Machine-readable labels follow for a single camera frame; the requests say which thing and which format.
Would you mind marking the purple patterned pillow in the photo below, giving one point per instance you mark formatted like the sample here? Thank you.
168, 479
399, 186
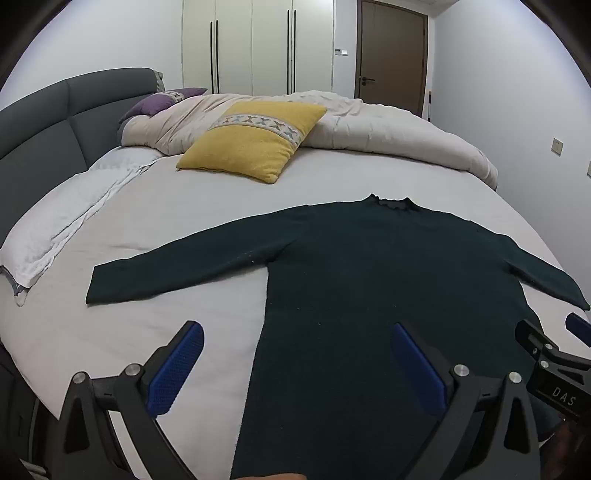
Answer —
152, 105

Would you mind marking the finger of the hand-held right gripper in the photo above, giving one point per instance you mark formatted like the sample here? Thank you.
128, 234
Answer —
579, 328
535, 341

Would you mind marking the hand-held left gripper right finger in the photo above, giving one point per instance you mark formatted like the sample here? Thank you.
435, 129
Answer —
418, 364

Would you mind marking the dark green sweater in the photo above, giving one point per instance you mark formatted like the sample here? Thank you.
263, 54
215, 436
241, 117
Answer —
369, 277

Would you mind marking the yellow patterned pillow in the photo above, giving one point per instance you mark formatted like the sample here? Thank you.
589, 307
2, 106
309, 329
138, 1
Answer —
249, 143

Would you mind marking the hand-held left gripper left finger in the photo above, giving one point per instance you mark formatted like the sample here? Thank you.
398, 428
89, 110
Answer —
178, 364

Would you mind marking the folded white sheet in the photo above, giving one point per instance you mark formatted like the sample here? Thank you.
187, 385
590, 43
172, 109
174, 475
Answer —
69, 212

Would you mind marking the white wardrobe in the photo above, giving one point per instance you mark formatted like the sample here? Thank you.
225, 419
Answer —
258, 46

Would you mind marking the beige duvet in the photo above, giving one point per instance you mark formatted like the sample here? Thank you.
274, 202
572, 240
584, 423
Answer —
392, 134

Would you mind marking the brown door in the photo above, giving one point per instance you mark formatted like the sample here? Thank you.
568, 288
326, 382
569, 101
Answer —
392, 46

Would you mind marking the grey padded headboard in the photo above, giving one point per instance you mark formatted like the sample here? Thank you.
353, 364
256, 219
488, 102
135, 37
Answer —
37, 134

